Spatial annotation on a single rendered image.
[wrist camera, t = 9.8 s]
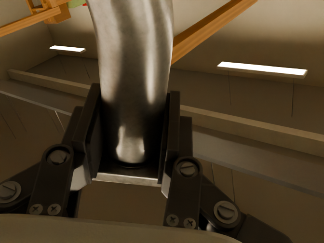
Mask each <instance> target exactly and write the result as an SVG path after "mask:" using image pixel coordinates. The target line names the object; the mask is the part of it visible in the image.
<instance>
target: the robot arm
mask: <svg viewBox="0 0 324 243"><path fill-rule="evenodd" d="M104 145H105V138H104V126H103V114H102V102H101V90H100V84H99V83H92V84H91V87H90V90H89V92H88V95H87V98H86V100H85V103H84V106H75V107H74V110H73V112H72V114H71V117H70V120H69V122H68V125H67V128H66V130H65V133H64V136H63V138H62V141H61V143H60V144H55V145H52V146H50V147H48V148H47V149H46V150H45V151H44V153H43V155H42V158H41V161H40V162H38V163H36V164H34V165H32V166H30V167H29V168H27V169H25V170H23V171H21V172H19V173H17V174H15V175H13V176H12V177H10V178H8V179H6V180H4V181H2V182H0V243H293V242H292V241H291V240H290V238H289V237H288V236H286V235H285V234H284V233H282V232H280V231H278V230H277V229H275V228H273V227H271V226H270V225H268V224H266V223H264V222H262V221H261V220H259V219H257V218H255V217H254V216H252V215H250V214H247V215H246V214H244V213H243V212H241V211H240V209H239V207H238V206H237V205H236V204H235V203H234V202H233V201H232V200H231V199H230V198H229V197H228V196H227V195H226V194H224V193H223V192H222V191H221V190H220V189H219V188H218V187H217V186H216V185H215V184H213V183H212V182H211V181H210V180H209V179H208V178H207V177H206V176H205V175H204V174H203V166H202V164H201V163H200V162H199V161H198V160H197V159H196V158H194V157H193V141H192V117H187V116H180V91H171V90H170V93H167V96H166V104H165V111H164V119H163V126H162V137H161V145H160V157H159V169H158V182H157V184H161V191H162V193H163V194H164V195H165V196H166V197H167V201H166V207H165V212H164V218H163V224H162V226H156V225H147V224H137V223H126V222H116V221H104V220H94V219H83V218H77V217H78V211H79V205H80V198H81V189H82V188H83V187H85V186H86V185H87V184H91V183H92V179H93V178H96V177H97V173H98V169H99V165H100V161H101V157H102V153H103V149H104Z"/></svg>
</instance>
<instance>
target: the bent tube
mask: <svg viewBox="0 0 324 243"><path fill-rule="evenodd" d="M85 1H86V4H87V6H88V9H89V12H90V15H91V19H92V22H93V25H94V31H95V36H96V44H97V54H98V66H99V77H100V90H101V102H102V114H103V126H104V138H105V145H104V149H103V153H102V157H101V161H100V165H99V169H98V173H97V177H96V178H93V179H92V180H98V181H107V182H117V183H125V184H135V185H144V186H153V187H161V184H157V182H158V169H159V157H160V145H161V137H162V126H163V119H164V111H165V104H166V96H167V88H168V81H169V73H170V65H171V58H172V50H173V40H174V10H173V0H85Z"/></svg>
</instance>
